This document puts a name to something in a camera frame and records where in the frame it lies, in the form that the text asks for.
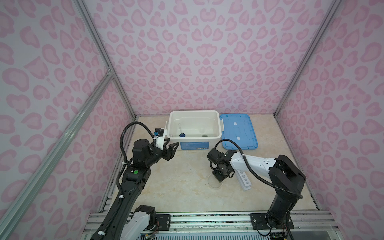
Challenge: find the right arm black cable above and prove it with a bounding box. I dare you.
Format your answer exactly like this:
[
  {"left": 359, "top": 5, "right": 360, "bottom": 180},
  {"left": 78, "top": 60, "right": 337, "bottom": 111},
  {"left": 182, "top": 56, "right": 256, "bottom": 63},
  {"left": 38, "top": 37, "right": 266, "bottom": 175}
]
[{"left": 214, "top": 138, "right": 304, "bottom": 199}]

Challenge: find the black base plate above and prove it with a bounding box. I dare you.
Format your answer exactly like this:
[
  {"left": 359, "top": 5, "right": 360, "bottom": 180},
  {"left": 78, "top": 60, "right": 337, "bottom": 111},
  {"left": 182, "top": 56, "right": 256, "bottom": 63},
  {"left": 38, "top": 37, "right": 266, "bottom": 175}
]
[
  {"left": 128, "top": 213, "right": 172, "bottom": 232},
  {"left": 250, "top": 213, "right": 295, "bottom": 231}
]

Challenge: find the white test tube rack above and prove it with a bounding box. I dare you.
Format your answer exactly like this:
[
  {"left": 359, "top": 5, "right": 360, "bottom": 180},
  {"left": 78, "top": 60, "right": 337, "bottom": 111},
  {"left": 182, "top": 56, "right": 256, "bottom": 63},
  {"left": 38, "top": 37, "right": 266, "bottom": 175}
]
[{"left": 235, "top": 170, "right": 252, "bottom": 191}]

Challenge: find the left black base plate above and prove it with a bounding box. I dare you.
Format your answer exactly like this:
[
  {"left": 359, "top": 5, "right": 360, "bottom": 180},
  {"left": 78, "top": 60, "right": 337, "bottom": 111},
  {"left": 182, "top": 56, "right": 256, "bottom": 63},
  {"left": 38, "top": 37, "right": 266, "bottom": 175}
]
[{"left": 128, "top": 213, "right": 172, "bottom": 232}]

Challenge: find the blue plastic bin lid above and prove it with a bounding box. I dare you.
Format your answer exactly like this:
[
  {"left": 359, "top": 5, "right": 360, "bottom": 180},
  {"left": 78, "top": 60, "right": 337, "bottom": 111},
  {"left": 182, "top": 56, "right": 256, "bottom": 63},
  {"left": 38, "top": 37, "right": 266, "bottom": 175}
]
[{"left": 220, "top": 114, "right": 259, "bottom": 150}]

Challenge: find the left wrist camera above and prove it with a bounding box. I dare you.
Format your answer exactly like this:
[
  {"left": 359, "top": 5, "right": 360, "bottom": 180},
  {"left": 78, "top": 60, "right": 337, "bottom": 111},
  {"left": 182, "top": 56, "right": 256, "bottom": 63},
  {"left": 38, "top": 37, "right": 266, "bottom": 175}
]
[{"left": 154, "top": 128, "right": 167, "bottom": 150}]

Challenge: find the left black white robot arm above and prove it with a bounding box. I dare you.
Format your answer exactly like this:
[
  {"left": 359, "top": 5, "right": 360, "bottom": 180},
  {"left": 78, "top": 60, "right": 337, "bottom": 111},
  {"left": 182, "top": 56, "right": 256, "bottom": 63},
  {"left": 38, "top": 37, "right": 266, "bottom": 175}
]
[{"left": 91, "top": 139, "right": 180, "bottom": 240}]

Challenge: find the clear petri dish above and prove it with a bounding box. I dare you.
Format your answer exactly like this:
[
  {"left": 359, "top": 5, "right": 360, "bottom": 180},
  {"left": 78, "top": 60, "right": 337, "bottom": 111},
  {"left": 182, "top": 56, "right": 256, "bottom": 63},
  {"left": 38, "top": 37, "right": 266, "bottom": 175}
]
[{"left": 208, "top": 174, "right": 223, "bottom": 190}]

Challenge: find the blue base graduated cylinder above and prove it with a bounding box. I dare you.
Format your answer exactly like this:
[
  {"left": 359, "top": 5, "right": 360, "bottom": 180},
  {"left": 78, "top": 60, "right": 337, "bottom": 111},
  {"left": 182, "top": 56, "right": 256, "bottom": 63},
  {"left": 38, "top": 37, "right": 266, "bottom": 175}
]
[{"left": 178, "top": 123, "right": 186, "bottom": 138}]

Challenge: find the white plastic storage bin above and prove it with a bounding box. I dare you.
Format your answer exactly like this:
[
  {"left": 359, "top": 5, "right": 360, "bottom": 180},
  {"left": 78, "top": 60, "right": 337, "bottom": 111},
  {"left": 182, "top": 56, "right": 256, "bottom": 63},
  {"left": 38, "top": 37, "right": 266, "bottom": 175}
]
[{"left": 166, "top": 110, "right": 224, "bottom": 151}]

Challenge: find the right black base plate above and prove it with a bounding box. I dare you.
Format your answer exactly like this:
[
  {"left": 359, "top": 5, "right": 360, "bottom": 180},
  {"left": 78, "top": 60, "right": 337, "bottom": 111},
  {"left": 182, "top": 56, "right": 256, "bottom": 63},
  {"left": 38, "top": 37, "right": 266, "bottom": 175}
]
[{"left": 250, "top": 213, "right": 295, "bottom": 231}]

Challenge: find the aluminium mounting rail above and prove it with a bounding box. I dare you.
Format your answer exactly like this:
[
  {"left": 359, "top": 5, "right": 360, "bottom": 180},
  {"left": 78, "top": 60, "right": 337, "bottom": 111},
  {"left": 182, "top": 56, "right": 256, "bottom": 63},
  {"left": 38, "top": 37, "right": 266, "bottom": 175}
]
[{"left": 80, "top": 211, "right": 340, "bottom": 240}]

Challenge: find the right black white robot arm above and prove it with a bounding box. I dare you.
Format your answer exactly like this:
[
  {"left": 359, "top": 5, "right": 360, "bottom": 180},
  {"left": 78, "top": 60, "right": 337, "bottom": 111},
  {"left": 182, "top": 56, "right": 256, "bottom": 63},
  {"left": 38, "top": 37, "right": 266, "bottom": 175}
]
[{"left": 207, "top": 148, "right": 306, "bottom": 229}]

